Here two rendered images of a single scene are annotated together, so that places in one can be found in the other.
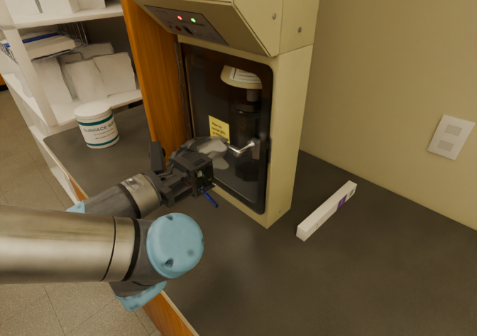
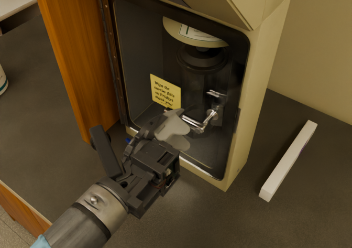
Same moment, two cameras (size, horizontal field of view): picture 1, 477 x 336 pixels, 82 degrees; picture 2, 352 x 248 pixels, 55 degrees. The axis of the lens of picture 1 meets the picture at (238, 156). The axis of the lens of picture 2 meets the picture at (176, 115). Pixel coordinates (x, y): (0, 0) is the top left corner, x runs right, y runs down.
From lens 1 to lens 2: 0.21 m
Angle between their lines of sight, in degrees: 14
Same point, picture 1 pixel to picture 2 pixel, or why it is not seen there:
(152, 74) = (67, 23)
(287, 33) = not seen: outside the picture
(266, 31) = (253, 7)
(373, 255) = (342, 208)
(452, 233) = not seen: outside the picture
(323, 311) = not seen: outside the picture
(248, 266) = (213, 241)
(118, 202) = (88, 233)
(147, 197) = (116, 216)
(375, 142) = (337, 72)
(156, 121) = (75, 78)
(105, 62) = not seen: outside the picture
